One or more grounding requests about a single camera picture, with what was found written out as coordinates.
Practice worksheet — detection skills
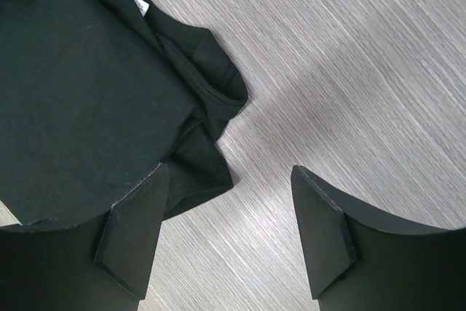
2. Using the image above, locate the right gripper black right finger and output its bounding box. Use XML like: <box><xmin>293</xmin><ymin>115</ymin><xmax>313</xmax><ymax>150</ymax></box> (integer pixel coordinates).
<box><xmin>291</xmin><ymin>165</ymin><xmax>465</xmax><ymax>310</ymax></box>

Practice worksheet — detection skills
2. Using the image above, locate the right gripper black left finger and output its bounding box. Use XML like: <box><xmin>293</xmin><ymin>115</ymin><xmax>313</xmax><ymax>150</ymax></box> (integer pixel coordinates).
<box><xmin>1</xmin><ymin>164</ymin><xmax>169</xmax><ymax>310</ymax></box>

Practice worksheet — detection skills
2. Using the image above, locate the black floral t shirt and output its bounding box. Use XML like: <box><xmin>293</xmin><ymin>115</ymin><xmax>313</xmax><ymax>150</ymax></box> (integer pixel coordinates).
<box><xmin>1</xmin><ymin>0</ymin><xmax>248</xmax><ymax>223</ymax></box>

